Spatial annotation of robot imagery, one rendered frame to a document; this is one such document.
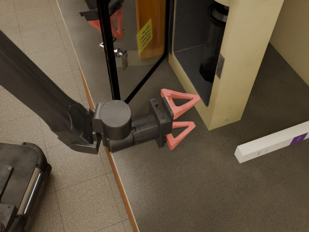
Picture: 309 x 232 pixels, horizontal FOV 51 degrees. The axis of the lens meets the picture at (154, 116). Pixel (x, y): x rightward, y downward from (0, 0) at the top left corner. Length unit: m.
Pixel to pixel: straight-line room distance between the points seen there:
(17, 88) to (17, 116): 1.83
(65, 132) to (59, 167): 1.44
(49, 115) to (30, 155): 1.27
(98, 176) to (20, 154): 0.45
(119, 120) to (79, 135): 0.10
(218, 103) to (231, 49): 0.19
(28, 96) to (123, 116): 0.16
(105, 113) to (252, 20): 0.37
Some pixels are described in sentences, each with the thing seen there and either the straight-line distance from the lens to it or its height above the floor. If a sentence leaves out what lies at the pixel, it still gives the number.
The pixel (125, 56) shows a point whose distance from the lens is 0.82.
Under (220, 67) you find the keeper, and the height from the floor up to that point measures 1.20.
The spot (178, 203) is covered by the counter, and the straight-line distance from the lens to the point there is 0.89.
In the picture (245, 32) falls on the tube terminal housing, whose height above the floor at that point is 1.30.
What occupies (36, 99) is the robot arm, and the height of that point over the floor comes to 1.35.
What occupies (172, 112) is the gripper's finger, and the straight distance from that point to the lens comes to 0.62.
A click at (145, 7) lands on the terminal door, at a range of 0.88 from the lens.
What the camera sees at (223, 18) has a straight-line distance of 0.88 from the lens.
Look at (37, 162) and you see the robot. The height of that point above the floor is 0.24.
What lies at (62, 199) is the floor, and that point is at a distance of 1.97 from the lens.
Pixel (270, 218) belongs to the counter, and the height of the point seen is 0.94.
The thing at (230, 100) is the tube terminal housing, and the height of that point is 1.07.
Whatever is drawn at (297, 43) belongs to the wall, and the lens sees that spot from 1.26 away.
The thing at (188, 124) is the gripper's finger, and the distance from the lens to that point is 0.75.
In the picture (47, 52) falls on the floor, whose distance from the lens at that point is 2.75.
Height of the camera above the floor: 1.76
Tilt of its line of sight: 54 degrees down
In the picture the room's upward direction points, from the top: straight up
